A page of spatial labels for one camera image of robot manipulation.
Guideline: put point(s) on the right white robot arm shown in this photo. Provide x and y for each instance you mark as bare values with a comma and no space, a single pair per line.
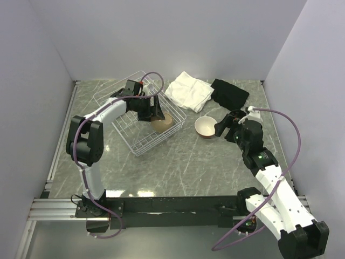
297,231

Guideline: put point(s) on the black folded cloth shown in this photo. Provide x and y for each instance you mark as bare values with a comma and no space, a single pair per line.
228,95

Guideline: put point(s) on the black base beam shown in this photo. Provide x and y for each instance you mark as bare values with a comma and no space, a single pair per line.
138,212

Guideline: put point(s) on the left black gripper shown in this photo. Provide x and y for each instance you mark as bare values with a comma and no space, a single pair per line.
156,113

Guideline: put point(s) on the red ceramic bowl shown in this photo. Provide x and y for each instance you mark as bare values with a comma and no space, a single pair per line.
205,127

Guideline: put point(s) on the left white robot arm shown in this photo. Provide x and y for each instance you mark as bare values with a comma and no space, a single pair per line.
85,141

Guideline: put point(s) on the white folded cloth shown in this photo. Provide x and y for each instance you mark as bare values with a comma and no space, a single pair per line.
189,93

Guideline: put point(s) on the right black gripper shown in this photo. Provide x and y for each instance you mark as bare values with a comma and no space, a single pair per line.
227,122

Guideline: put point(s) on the aluminium frame rail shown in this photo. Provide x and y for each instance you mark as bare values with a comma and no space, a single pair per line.
43,208

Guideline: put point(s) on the white wire dish rack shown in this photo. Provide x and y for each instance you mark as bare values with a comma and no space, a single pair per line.
139,136

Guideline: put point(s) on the tan floral bowl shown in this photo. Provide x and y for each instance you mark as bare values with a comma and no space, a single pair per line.
160,125

